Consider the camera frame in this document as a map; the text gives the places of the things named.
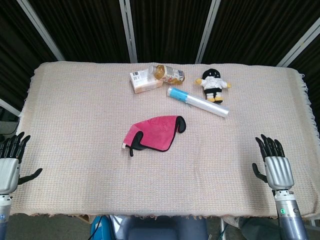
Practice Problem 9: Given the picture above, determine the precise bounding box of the black white plush toy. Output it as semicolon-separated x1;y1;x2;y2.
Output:
195;68;232;104

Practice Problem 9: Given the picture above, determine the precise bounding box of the white metal table leg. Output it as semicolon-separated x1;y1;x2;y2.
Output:
219;217;226;240

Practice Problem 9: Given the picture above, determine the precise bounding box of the yellow tea plastic bottle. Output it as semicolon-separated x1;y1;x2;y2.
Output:
148;64;186;84

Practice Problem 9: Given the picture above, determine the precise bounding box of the clear bag roll blue label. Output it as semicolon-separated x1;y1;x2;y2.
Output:
165;86;230;118

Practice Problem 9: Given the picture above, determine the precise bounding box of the black pleated curtain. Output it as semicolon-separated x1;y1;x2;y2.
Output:
0;0;320;118

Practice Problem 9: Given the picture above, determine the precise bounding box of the orange white tissue box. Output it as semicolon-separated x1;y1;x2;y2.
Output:
129;69;163;94

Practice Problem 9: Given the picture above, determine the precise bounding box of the bright blue plastic object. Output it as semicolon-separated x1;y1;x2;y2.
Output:
90;215;114;240

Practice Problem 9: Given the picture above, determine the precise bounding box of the grey metal frame post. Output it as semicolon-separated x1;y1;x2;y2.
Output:
118;0;139;64
276;23;320;68
194;0;222;64
16;0;65;62
0;98;21;117

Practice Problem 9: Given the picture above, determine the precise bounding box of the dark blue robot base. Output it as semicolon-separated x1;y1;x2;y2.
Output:
113;216;210;240

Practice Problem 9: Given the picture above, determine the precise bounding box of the pink and black cloth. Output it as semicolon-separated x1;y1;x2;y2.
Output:
121;115;187;157

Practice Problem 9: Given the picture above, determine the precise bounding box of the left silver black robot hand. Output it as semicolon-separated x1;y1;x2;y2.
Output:
0;131;43;195

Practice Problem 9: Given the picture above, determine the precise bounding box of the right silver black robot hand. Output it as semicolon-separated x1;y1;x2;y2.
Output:
251;134;295;191

